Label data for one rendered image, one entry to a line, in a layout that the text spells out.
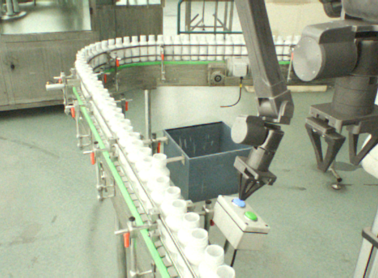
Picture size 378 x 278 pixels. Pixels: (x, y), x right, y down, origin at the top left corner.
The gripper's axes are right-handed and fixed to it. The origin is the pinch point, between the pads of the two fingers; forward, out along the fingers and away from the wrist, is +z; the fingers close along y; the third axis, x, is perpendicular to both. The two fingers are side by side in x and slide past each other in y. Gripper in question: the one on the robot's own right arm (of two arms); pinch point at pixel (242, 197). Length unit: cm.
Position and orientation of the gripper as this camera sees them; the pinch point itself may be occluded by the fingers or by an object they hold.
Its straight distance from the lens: 103.3
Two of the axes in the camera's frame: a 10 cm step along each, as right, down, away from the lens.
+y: 3.8, 4.2, -8.2
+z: -3.3, 8.9, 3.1
